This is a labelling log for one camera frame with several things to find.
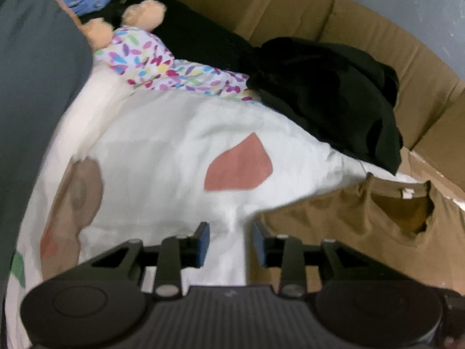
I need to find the white bear print bed sheet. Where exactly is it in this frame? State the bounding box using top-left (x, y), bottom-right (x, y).
top-left (7, 69), bottom-right (418, 349)

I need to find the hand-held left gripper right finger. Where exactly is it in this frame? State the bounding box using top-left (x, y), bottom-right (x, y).
top-left (252, 221), bottom-right (386, 297)

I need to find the brown printed t-shirt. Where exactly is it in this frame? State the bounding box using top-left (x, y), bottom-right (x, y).
top-left (251, 174), bottom-right (465, 295)

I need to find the large flattened cardboard sheet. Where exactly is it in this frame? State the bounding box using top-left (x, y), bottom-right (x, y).
top-left (140, 0), bottom-right (465, 208)

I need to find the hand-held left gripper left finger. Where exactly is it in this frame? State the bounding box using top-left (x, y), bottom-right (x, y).
top-left (89, 221), bottom-right (210, 297)

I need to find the floral patterned cloth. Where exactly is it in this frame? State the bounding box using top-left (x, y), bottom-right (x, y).
top-left (94, 25), bottom-right (255, 100)

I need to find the grey padded cushion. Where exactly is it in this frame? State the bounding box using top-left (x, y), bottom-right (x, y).
top-left (0, 0), bottom-right (93, 288)

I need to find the crumpled black garment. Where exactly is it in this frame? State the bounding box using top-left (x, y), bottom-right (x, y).
top-left (247, 37), bottom-right (404, 175)

